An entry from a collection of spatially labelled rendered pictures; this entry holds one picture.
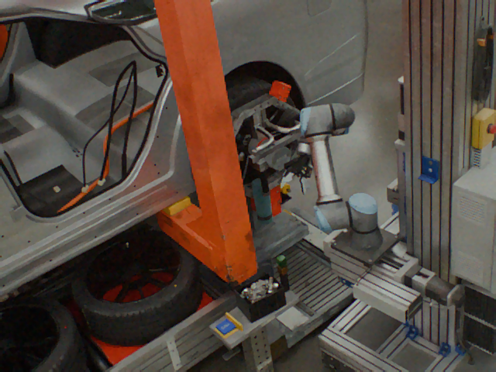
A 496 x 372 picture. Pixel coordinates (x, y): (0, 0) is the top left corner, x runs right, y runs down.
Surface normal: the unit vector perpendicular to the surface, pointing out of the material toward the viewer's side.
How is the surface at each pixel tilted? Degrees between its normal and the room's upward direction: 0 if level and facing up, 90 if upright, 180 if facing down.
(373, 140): 0
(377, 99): 0
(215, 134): 90
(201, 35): 90
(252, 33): 90
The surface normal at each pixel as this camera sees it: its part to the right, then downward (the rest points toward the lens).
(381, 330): -0.14, -0.80
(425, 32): -0.69, 0.50
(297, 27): 0.62, 0.38
